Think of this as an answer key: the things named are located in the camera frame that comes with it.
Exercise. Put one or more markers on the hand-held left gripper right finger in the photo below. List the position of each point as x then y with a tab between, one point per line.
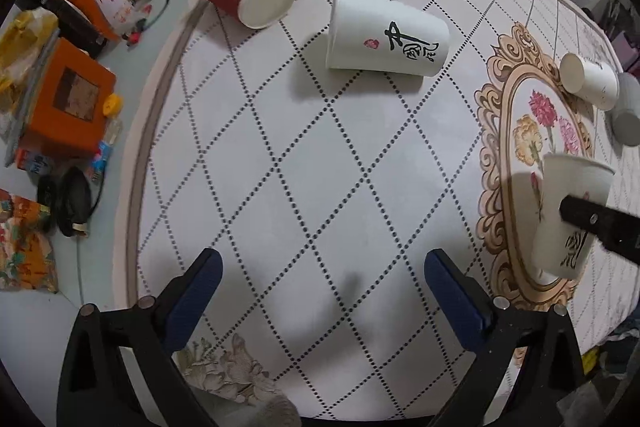
454	302

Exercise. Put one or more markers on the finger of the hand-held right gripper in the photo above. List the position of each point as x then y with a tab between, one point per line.
605	224

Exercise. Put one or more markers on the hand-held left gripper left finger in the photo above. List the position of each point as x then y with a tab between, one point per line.
196	302

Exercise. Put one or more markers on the white paper cup black print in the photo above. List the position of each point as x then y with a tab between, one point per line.
565	187

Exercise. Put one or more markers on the grey paper cup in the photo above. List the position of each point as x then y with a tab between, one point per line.
627	112

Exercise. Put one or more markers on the small white paper cup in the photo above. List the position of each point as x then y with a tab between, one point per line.
592	79

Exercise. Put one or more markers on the large white cup black print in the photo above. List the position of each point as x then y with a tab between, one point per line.
365	32

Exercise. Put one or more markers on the grey cloth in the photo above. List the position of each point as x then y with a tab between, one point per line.
272	412

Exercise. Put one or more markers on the floral patterned table mat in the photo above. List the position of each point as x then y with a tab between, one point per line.
310	187

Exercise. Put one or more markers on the clear plastic bottle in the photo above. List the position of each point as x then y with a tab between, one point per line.
107	147

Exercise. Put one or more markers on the orange printed packet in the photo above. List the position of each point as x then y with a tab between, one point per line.
22	247

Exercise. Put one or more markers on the yellow bottle cap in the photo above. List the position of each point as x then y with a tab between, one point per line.
112	105

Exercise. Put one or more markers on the orange square box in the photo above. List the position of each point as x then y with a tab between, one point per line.
70	102

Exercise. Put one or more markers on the black long box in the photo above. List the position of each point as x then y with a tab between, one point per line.
75	22

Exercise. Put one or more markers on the yellow plastic bag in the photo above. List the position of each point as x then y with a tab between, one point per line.
27	37

